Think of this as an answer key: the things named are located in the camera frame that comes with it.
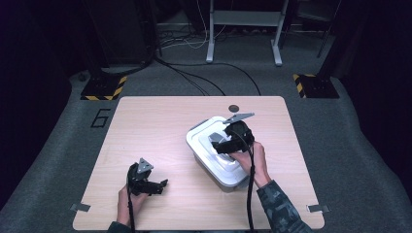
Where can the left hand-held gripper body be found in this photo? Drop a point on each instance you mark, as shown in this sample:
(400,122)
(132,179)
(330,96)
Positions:
(137,183)

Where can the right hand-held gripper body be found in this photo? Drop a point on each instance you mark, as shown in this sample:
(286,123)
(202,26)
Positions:
(241,136)

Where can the brown transparent storage box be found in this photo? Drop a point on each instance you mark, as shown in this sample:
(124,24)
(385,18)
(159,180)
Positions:
(226,185)

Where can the person's left hand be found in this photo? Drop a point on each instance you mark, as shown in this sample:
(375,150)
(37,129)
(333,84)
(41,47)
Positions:
(124,207)

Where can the person's right hand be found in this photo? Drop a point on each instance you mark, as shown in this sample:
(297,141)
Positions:
(259,165)

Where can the grey tape strip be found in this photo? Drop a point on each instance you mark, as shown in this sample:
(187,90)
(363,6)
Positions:
(80,207)
(319,208)

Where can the black base with yellow stripes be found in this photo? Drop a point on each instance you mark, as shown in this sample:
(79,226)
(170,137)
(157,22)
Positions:
(319,86)
(102,87)

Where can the white metal stand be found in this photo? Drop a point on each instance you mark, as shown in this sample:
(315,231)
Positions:
(246,17)

